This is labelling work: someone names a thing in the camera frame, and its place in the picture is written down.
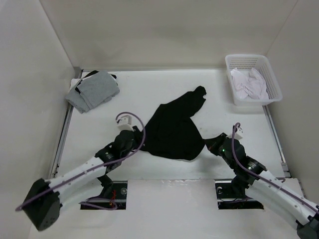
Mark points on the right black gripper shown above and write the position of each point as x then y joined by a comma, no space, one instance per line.
212,143

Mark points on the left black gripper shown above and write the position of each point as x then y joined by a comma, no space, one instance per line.
138,136

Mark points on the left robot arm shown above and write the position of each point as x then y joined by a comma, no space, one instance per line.
48,198

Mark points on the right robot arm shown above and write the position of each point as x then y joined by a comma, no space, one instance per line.
253,180

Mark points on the folded grey tank top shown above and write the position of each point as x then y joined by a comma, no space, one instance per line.
86,102

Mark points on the white tank top in basket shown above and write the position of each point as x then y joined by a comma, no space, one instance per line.
249,86

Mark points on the white plastic basket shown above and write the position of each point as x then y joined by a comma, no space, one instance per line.
244,63

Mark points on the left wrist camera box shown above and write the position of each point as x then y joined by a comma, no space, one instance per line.
125,123

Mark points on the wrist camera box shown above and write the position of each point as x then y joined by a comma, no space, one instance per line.
238,133
125,123

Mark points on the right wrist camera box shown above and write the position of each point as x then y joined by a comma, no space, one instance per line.
238,133

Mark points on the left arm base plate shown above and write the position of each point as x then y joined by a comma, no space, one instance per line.
112,198

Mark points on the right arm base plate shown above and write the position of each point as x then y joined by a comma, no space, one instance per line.
231,197

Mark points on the right aluminium rail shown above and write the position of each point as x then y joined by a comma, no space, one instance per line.
276,139

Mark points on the aluminium rail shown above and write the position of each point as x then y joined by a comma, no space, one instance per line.
55,162
276,139

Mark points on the left aluminium rail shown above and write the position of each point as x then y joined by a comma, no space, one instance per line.
55,162

